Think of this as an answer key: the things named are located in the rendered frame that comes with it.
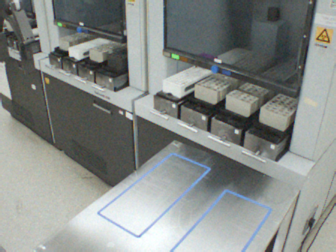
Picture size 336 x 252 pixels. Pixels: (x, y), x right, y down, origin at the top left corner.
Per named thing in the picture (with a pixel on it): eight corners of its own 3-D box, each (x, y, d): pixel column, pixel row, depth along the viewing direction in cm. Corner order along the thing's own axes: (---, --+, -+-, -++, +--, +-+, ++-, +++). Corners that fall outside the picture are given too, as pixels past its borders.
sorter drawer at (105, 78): (181, 50, 226) (181, 37, 222) (199, 55, 218) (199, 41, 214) (89, 87, 180) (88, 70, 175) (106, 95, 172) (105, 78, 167)
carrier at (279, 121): (287, 130, 128) (290, 115, 124) (285, 132, 126) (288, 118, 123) (260, 119, 134) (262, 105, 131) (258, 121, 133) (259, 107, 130)
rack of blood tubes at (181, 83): (202, 73, 176) (203, 61, 173) (220, 79, 170) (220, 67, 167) (162, 93, 157) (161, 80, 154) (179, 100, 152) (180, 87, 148)
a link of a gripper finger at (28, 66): (29, 41, 78) (31, 42, 78) (34, 70, 82) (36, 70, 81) (17, 45, 76) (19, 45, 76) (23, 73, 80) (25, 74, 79)
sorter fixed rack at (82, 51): (109, 44, 217) (108, 35, 214) (119, 48, 211) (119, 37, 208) (69, 58, 198) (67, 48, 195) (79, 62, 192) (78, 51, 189)
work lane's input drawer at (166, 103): (235, 66, 203) (237, 52, 198) (256, 73, 195) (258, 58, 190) (146, 112, 157) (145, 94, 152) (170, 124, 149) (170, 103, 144)
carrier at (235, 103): (252, 116, 136) (253, 102, 133) (249, 118, 135) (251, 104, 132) (227, 106, 143) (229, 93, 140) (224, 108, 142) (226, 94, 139)
